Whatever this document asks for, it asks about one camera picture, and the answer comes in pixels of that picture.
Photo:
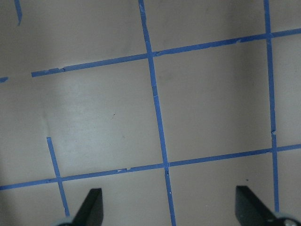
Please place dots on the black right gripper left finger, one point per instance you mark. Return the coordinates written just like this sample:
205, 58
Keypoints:
91, 211

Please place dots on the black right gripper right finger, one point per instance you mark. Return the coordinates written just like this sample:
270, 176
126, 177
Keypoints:
251, 211

